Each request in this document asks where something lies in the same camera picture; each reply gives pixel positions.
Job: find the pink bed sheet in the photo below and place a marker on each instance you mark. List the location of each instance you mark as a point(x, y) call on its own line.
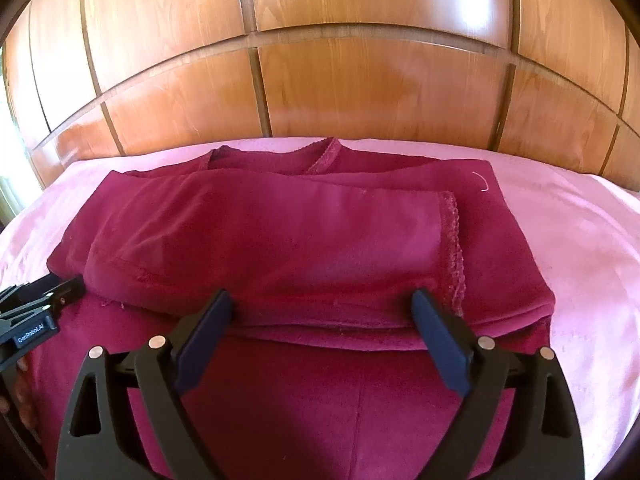
point(575, 240)

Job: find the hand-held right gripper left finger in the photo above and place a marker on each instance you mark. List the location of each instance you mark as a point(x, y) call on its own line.
point(202, 345)

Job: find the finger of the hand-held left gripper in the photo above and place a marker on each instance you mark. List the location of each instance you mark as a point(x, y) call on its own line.
point(62, 292)
point(30, 287)

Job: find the window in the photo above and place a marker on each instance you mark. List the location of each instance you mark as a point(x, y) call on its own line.
point(5, 135)

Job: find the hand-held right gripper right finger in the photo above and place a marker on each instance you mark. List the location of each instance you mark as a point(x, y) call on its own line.
point(442, 345)

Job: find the person's left hand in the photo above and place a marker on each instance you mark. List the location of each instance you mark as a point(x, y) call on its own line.
point(22, 400)

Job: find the white thread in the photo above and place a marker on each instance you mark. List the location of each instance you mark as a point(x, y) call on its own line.
point(486, 180)

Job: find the wooden wardrobe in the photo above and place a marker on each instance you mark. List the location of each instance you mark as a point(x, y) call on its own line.
point(350, 60)

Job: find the maroon velvet garment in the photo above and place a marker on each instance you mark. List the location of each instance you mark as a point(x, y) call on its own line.
point(300, 250)

